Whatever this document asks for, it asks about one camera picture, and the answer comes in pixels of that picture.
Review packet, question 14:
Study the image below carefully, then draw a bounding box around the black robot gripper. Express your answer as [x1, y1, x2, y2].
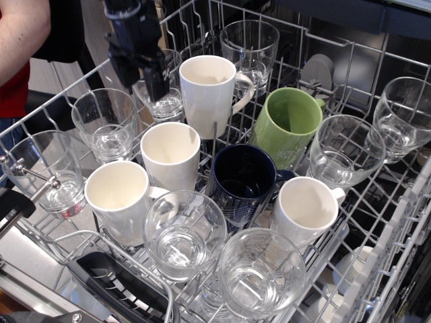
[104, 0, 170, 102]

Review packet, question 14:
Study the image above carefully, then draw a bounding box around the white handleless ceramic cup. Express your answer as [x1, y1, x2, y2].
[140, 122, 201, 191]

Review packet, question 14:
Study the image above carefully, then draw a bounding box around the person forearm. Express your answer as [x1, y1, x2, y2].
[1, 0, 51, 85]

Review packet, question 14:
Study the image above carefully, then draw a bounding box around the clear glass back left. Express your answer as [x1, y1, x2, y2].
[133, 48, 183, 123]

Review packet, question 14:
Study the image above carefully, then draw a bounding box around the clear glass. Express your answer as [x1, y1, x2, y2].
[220, 20, 280, 98]
[133, 48, 183, 123]
[372, 77, 430, 164]
[2, 130, 87, 219]
[218, 227, 306, 320]
[71, 88, 137, 165]
[306, 114, 386, 191]
[143, 190, 228, 282]

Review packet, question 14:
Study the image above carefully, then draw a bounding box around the clear glass left middle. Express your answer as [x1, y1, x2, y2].
[71, 88, 137, 165]

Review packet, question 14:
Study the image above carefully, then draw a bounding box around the tall white mug back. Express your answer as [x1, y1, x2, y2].
[179, 55, 255, 140]

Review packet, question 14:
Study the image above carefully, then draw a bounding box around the clear glass back centre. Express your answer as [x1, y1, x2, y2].
[220, 20, 280, 98]

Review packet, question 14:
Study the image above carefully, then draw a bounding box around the white mug front left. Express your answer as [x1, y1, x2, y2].
[84, 160, 168, 247]

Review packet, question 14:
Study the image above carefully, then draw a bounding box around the red shirt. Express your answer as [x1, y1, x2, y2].
[1, 62, 30, 118]

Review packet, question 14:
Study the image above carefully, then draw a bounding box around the clear glass far left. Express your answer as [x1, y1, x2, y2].
[2, 130, 87, 219]

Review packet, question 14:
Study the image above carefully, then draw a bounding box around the dark blue ceramic mug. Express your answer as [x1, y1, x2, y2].
[205, 144, 295, 232]

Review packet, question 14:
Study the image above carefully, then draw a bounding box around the green ceramic mug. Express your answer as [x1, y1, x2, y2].
[248, 87, 326, 169]

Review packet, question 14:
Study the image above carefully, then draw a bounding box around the clear glass front centre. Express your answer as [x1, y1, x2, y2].
[143, 190, 228, 282]

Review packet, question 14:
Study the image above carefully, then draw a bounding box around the grey plastic rack clip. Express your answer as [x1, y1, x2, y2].
[299, 54, 335, 93]

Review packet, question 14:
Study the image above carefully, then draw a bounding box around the metal clamp with screw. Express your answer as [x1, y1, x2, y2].
[1, 163, 61, 238]

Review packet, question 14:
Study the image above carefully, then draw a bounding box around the white mug front right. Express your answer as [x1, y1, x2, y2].
[269, 176, 345, 251]

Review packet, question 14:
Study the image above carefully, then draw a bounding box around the clear glass right middle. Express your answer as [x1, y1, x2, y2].
[306, 114, 386, 191]

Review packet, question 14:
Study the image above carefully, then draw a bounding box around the clear glass front bottom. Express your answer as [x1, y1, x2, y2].
[218, 227, 306, 320]

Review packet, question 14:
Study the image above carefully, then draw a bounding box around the clear glass far right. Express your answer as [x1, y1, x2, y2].
[372, 77, 430, 164]

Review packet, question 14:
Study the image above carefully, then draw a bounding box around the white dish lower rack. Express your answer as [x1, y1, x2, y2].
[333, 246, 373, 295]

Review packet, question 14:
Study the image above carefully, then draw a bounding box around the grey wire dishwasher rack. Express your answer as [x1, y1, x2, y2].
[1, 1, 430, 322]

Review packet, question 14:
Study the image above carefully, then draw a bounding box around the black dishwasher rack handle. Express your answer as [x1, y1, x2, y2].
[67, 252, 180, 322]

